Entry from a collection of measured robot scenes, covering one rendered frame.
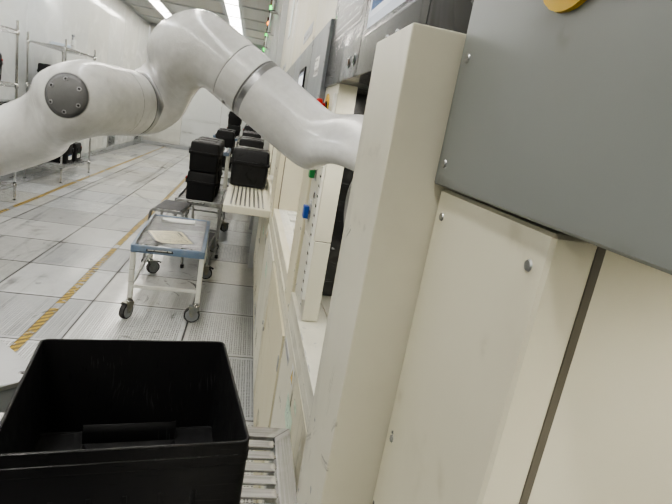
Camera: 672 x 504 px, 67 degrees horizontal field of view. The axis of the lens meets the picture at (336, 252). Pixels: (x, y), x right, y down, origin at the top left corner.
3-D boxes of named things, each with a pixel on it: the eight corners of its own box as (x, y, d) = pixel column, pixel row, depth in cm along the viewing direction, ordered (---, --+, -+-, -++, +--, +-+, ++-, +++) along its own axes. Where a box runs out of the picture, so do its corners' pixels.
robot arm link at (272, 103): (285, 12, 62) (474, 175, 61) (273, 88, 77) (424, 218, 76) (234, 55, 59) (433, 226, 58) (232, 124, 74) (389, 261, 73)
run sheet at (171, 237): (146, 230, 327) (146, 228, 326) (183, 231, 339) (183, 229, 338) (156, 243, 302) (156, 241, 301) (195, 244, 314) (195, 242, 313)
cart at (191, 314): (144, 270, 389) (149, 209, 377) (212, 277, 401) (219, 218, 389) (117, 320, 297) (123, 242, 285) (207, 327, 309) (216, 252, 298)
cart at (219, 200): (179, 224, 549) (183, 180, 538) (228, 230, 559) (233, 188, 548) (163, 246, 460) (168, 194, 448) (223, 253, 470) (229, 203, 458)
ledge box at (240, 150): (230, 178, 377) (234, 143, 371) (267, 184, 381) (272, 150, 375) (226, 184, 348) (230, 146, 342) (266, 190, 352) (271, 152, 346)
